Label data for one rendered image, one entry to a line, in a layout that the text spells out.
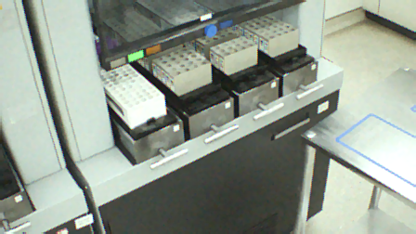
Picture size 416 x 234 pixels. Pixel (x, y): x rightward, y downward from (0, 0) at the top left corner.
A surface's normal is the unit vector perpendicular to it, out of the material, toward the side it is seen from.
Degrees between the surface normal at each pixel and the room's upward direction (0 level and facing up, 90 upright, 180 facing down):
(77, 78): 90
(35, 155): 90
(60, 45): 90
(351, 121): 0
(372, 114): 0
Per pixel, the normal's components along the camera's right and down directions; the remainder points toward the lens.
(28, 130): 0.57, 0.47
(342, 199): -0.04, -0.80
